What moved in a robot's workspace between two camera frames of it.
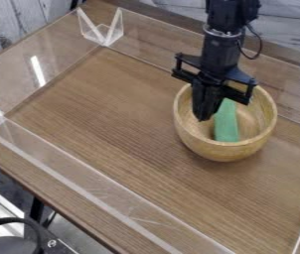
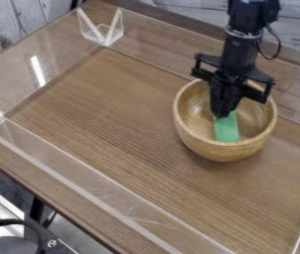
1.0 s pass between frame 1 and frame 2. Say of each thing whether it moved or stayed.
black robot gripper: moved
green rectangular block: stayed
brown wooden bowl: stayed
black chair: stayed
